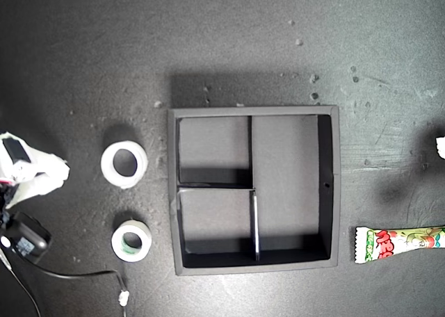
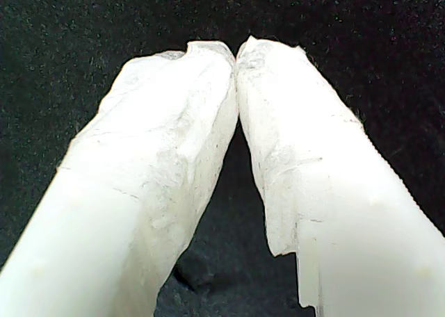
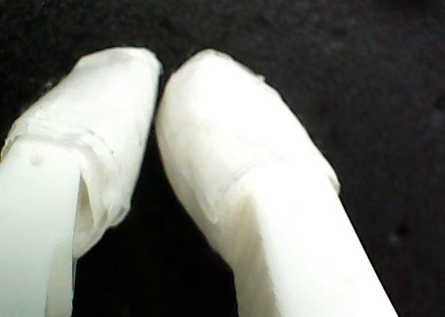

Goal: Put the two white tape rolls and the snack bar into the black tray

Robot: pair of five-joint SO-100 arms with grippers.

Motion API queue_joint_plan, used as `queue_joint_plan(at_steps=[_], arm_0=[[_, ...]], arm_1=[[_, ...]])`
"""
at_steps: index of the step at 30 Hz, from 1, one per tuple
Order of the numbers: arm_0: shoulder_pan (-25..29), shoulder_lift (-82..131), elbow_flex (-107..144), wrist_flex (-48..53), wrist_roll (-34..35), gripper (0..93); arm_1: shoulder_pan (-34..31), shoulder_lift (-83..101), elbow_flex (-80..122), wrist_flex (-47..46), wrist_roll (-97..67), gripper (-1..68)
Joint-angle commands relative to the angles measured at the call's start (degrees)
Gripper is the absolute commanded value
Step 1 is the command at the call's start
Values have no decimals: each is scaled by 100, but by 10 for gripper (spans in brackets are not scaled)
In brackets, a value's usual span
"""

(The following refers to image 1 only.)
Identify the printed snack bar wrapper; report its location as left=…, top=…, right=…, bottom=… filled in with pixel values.
left=354, top=225, right=445, bottom=264

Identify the thin black cable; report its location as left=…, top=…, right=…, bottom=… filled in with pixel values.
left=0, top=249, right=42, bottom=317

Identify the white tape roll green core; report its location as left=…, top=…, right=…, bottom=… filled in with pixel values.
left=111, top=219, right=153, bottom=263

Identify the black compartment tray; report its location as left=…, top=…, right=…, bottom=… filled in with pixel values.
left=167, top=104, right=341, bottom=276

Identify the large white tape roll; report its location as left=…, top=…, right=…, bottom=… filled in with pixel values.
left=100, top=140, right=149, bottom=190

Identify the black camera cable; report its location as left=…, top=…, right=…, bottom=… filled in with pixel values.
left=33, top=257, right=128, bottom=294

